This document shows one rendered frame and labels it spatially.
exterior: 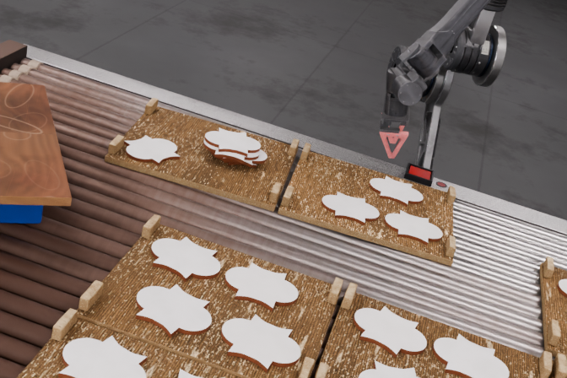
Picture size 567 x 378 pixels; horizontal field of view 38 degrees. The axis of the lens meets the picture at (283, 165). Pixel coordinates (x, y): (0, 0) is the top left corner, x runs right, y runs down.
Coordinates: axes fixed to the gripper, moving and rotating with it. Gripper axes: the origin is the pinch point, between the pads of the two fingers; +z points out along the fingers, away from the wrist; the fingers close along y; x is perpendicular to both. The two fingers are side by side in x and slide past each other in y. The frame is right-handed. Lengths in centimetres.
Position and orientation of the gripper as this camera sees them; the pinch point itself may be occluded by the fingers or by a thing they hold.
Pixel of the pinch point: (391, 147)
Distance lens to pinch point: 206.7
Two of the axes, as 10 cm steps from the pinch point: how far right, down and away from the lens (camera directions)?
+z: -0.4, 9.1, 4.0
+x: 9.9, 0.9, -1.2
